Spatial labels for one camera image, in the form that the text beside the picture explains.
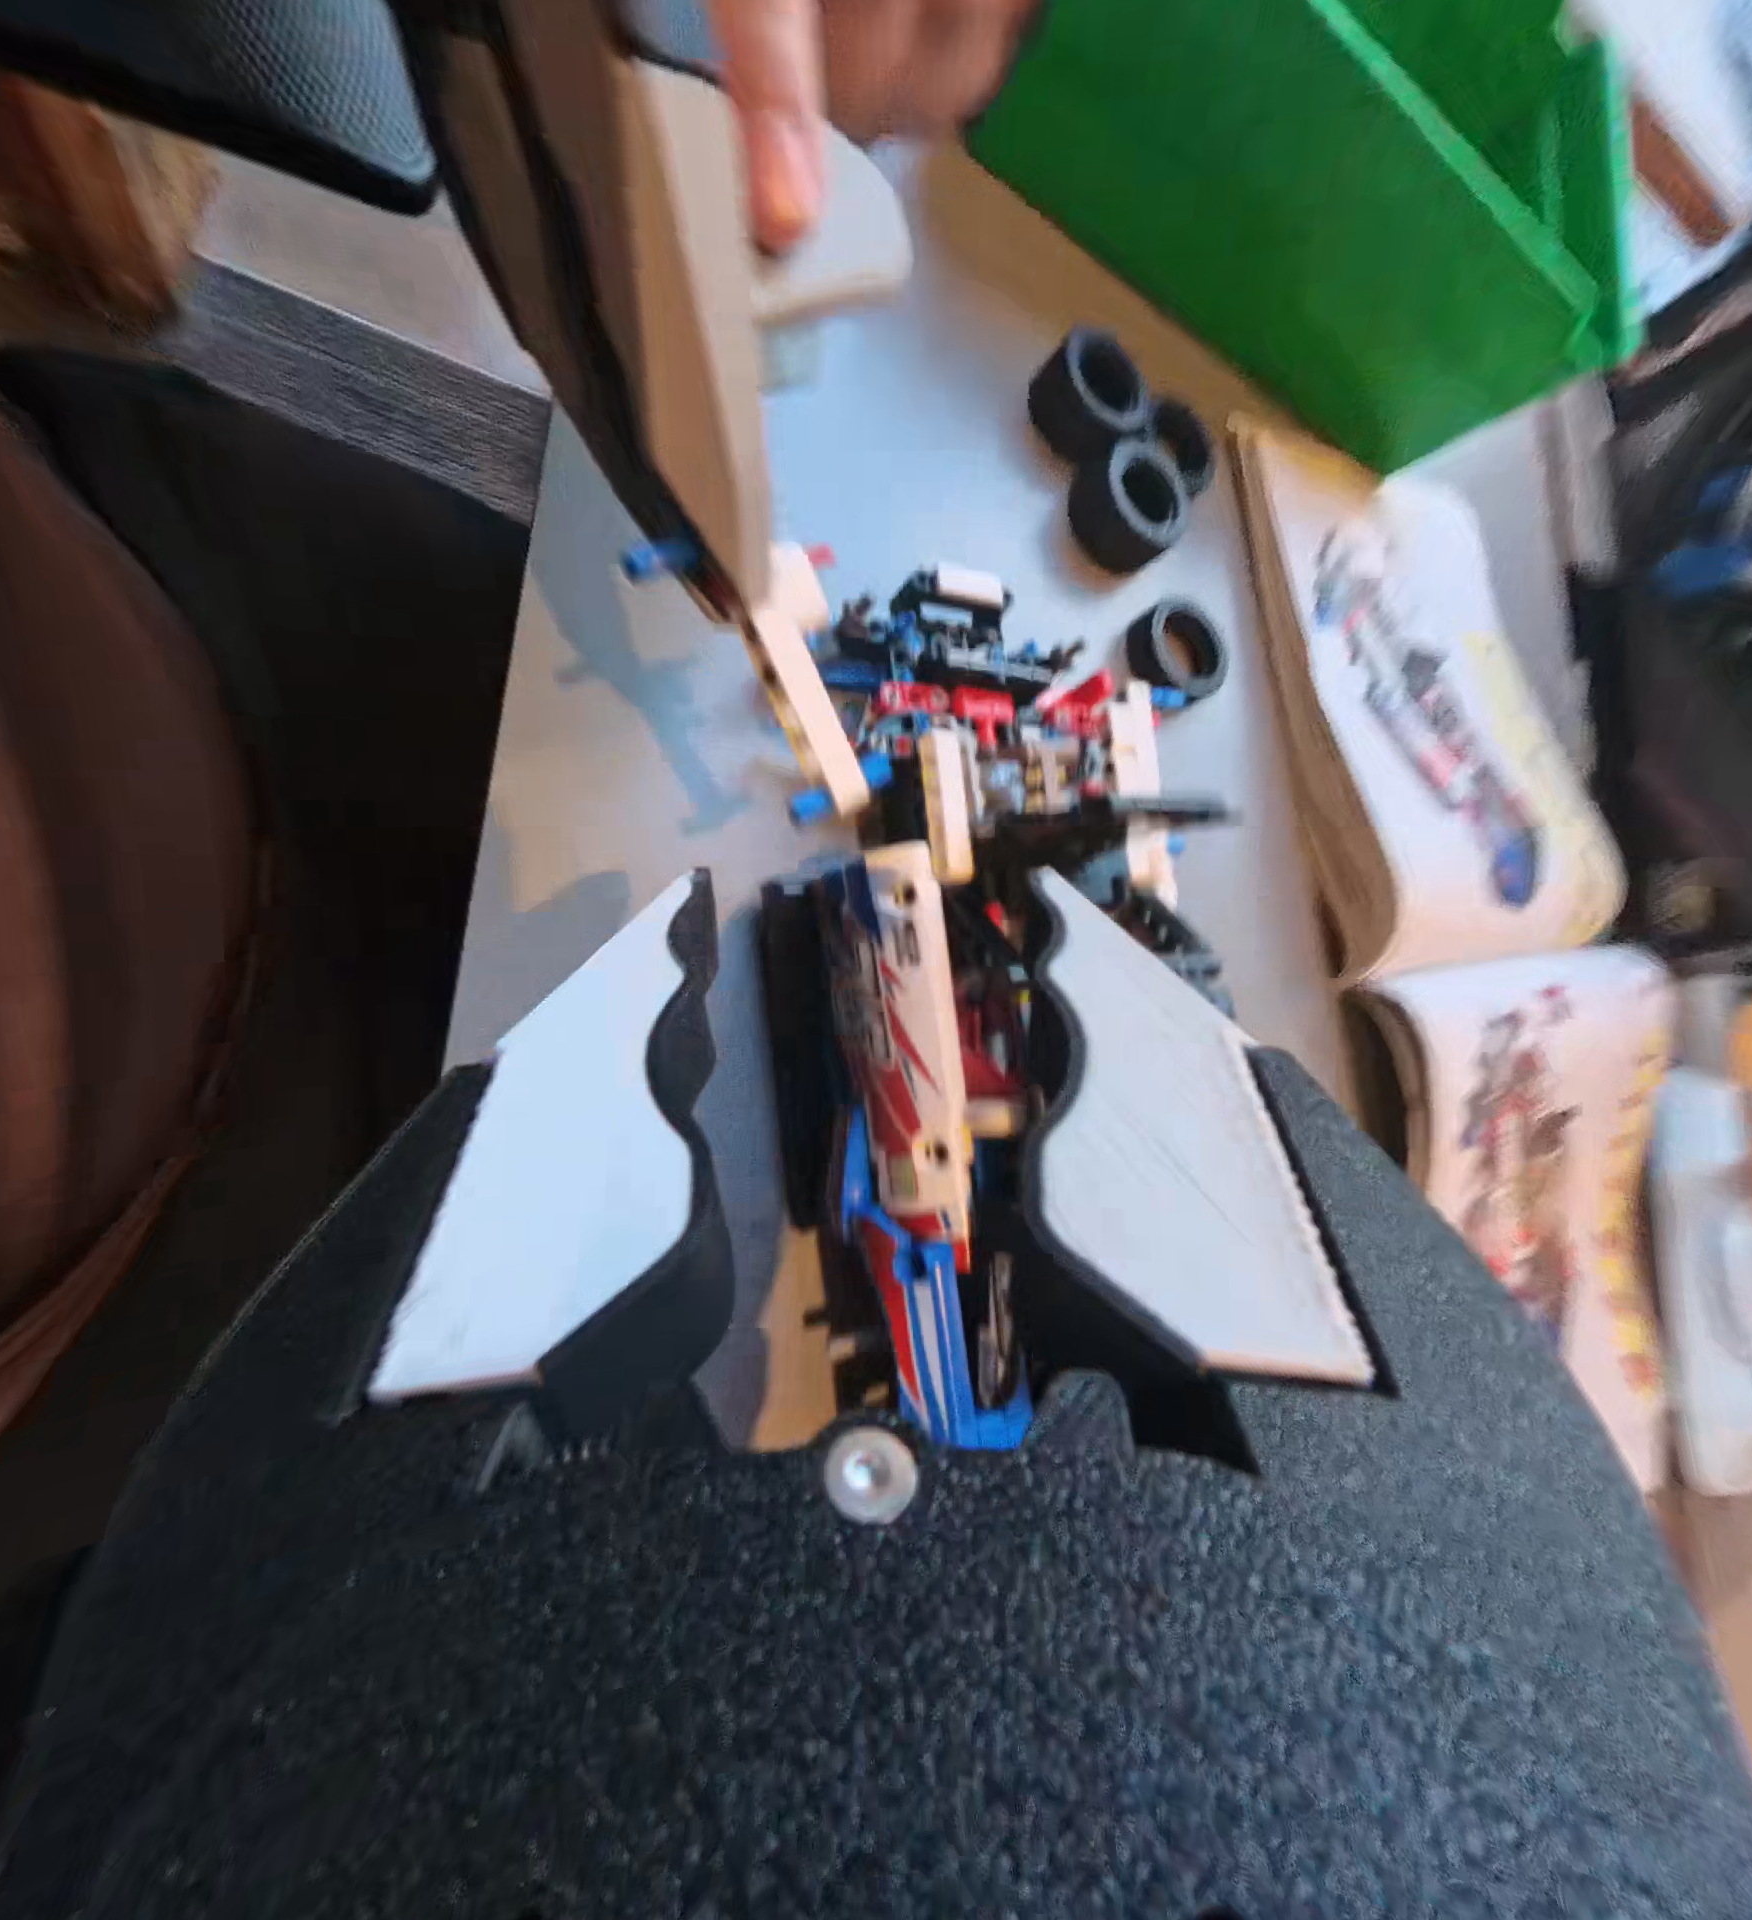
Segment green plastic bin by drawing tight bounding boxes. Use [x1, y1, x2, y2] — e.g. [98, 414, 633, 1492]
[964, 0, 1644, 478]

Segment grey desk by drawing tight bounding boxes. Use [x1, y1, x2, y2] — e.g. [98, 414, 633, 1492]
[171, 143, 1752, 1804]

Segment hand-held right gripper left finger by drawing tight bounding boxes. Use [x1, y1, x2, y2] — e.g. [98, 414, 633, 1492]
[366, 870, 735, 1438]

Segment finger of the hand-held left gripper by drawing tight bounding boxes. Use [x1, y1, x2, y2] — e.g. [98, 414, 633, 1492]
[603, 62, 778, 623]
[418, 0, 732, 619]

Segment person's brown shirt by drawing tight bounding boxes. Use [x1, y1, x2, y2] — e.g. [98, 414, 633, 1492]
[0, 321, 270, 1515]

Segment black chair armrest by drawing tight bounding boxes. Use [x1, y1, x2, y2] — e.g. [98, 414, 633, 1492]
[0, 0, 440, 217]

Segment toy brick race car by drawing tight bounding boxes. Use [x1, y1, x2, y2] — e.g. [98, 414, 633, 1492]
[748, 562, 1246, 1455]

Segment black toy tyre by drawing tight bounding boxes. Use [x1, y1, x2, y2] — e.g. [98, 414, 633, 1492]
[1027, 329, 1158, 447]
[1146, 399, 1217, 498]
[1126, 596, 1227, 699]
[1067, 437, 1193, 577]

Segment wooden board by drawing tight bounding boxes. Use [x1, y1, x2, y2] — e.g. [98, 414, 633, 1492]
[0, 67, 218, 352]

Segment person's left hand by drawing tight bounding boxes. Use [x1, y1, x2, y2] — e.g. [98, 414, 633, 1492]
[711, 0, 1042, 255]

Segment white stand base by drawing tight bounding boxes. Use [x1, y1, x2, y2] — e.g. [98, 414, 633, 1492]
[1653, 1050, 1752, 1502]

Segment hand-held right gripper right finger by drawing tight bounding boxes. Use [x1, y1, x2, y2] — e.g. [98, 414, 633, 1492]
[1014, 870, 1378, 1438]

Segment toy car instruction booklet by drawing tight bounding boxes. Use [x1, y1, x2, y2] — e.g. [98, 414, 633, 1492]
[1233, 420, 1630, 986]

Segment black trousers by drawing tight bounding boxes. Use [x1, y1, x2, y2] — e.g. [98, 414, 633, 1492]
[0, 345, 535, 1575]

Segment white beam assembly with pins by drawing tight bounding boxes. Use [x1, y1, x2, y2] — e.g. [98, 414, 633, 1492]
[619, 532, 899, 830]

